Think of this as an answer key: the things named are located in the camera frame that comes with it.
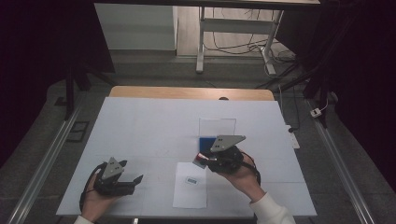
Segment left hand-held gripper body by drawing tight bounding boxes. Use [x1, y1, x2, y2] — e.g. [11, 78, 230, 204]
[92, 157, 138, 197]

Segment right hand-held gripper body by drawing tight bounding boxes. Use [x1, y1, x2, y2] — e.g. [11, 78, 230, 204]
[206, 134, 247, 175]

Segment red stamp with grey base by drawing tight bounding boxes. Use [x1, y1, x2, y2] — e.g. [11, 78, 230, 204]
[192, 152, 218, 170]

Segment blue ink pad clear case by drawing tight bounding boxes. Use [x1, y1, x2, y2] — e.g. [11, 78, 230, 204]
[198, 117, 237, 154]

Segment person's right hand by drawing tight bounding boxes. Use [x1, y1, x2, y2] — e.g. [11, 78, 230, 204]
[217, 153, 265, 203]

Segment person's left hand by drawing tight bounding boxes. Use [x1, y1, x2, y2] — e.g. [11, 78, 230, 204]
[81, 174, 123, 223]

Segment white paper sheets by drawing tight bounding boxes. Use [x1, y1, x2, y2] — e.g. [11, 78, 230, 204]
[172, 161, 208, 209]

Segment black floor socket plate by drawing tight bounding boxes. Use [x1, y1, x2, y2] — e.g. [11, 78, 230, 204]
[65, 120, 91, 144]

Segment wooden table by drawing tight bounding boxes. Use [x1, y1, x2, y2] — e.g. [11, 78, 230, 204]
[108, 86, 276, 102]

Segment black stand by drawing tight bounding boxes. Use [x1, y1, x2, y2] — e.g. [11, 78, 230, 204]
[255, 18, 332, 129]
[64, 59, 117, 121]

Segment black curtain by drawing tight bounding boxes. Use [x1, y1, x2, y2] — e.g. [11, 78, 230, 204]
[275, 0, 396, 194]
[0, 0, 117, 171]

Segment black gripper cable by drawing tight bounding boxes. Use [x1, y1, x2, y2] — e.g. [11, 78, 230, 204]
[78, 161, 107, 213]
[240, 151, 262, 188]

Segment metal floor rail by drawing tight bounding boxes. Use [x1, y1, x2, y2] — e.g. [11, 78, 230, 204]
[304, 99, 376, 224]
[6, 92, 89, 224]

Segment black floor cables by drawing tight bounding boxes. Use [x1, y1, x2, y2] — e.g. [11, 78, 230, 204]
[204, 8, 297, 63]

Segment white metal desk frame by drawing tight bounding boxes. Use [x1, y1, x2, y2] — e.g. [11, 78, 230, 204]
[195, 6, 285, 77]

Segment grey wall panel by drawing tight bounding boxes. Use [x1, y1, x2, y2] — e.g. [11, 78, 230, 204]
[94, 3, 178, 51]

